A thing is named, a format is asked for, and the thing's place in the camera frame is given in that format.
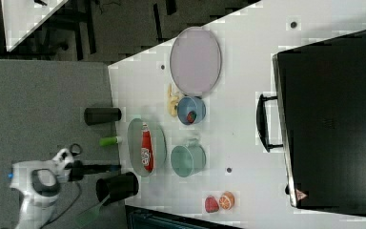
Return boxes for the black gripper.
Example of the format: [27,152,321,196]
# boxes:
[69,160,121,181]

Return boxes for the red plush ketchup bottle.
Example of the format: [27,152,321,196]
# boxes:
[140,123,154,173]

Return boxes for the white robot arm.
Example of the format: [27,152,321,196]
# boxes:
[9,144,121,229]

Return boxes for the green bottle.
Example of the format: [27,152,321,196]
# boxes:
[99,136,122,147]

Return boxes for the green spatula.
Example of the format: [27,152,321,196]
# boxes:
[75,196,110,228]

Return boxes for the green metal pot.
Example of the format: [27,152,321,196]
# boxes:
[171,138,206,177]

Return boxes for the yellow plush toy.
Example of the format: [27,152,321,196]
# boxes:
[167,85,180,117]

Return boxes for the red toy in bowl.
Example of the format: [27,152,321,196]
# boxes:
[186,111,196,124]

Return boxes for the blue bowl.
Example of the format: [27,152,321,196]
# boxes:
[177,96,206,125]

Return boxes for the red strawberry toy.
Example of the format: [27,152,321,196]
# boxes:
[205,196,219,213]

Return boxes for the orange slice toy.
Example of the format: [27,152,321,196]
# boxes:
[218,192,235,210]

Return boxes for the purple oval plate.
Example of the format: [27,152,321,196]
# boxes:
[170,27,222,96]

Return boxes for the black toaster oven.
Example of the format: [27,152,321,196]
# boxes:
[272,30,366,217]

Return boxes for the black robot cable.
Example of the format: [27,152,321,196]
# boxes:
[42,180,84,228]

